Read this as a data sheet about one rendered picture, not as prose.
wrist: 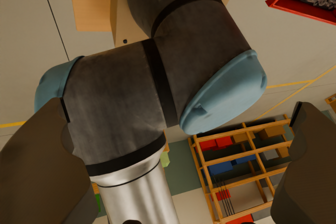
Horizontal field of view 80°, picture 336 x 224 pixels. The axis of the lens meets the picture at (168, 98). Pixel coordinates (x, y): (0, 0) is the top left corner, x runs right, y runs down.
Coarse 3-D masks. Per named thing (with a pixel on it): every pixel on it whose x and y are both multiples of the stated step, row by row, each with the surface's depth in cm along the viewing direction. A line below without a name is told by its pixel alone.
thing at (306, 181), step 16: (304, 112) 10; (320, 112) 10; (304, 128) 9; (320, 128) 9; (304, 144) 8; (320, 144) 8; (304, 160) 7; (320, 160) 7; (288, 176) 7; (304, 176) 7; (320, 176) 7; (288, 192) 6; (304, 192) 6; (320, 192) 6; (272, 208) 7; (288, 208) 6; (304, 208) 6; (320, 208) 6
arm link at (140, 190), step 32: (64, 64) 23; (96, 64) 21; (128, 64) 21; (64, 96) 20; (96, 96) 20; (128, 96) 20; (96, 128) 20; (128, 128) 21; (160, 128) 24; (96, 160) 21; (128, 160) 21; (128, 192) 23; (160, 192) 25
